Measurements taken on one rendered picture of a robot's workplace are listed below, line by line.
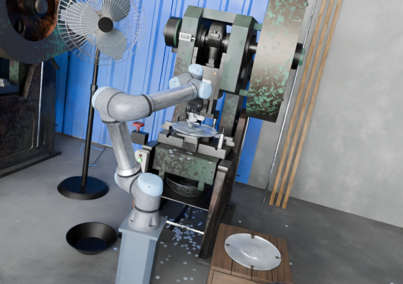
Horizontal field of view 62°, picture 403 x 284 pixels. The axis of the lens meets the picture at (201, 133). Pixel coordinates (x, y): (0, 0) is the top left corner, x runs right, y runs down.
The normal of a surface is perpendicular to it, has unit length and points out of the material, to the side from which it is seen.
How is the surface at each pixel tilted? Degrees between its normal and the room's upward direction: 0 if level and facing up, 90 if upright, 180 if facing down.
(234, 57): 90
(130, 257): 90
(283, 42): 83
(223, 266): 0
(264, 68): 103
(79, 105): 90
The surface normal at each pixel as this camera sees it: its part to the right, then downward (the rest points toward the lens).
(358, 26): -0.25, 0.22
